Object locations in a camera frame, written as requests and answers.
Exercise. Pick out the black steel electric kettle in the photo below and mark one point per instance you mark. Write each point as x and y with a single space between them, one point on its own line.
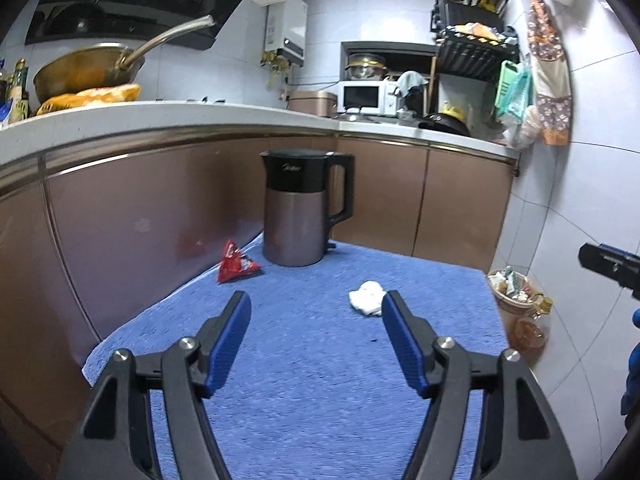
297 218

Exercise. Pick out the white tissue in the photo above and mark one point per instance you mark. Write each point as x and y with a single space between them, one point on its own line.
367 299

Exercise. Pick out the cream full trash bucket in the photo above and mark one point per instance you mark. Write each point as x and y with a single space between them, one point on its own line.
513 294

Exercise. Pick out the yellow snack bag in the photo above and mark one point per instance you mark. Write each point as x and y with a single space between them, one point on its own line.
90 98

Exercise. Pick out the blue gloved right hand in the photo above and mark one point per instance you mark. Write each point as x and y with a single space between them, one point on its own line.
629 405

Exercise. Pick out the blue towel cloth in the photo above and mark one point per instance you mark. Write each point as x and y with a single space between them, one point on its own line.
316 391

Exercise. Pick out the floral hanging cloth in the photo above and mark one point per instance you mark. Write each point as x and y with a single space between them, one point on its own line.
553 100

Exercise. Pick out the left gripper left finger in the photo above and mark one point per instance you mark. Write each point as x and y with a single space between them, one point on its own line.
114 438

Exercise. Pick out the black frying pan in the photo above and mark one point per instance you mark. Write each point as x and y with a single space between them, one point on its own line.
444 123

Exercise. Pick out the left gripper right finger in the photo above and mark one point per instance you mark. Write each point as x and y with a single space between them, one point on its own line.
519 436

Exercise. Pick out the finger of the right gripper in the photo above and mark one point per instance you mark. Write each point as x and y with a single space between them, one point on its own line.
613 263

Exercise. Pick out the brass wok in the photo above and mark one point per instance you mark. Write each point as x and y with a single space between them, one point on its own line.
104 65

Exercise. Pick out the red snack wrapper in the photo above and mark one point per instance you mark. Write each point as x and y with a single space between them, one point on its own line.
235 264

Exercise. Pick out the white water heater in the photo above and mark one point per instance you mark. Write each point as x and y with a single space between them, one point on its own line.
285 33

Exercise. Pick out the brown kitchen cabinets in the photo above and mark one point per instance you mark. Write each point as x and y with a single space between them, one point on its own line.
93 234

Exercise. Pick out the cooking oil bottle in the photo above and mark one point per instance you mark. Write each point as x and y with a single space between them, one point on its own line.
531 331

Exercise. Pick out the black dish rack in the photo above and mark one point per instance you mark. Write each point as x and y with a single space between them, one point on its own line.
472 38

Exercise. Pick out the white microwave oven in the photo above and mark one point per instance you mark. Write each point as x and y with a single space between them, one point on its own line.
368 97

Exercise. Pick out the glass lidded pot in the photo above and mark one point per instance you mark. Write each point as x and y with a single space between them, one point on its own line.
365 66

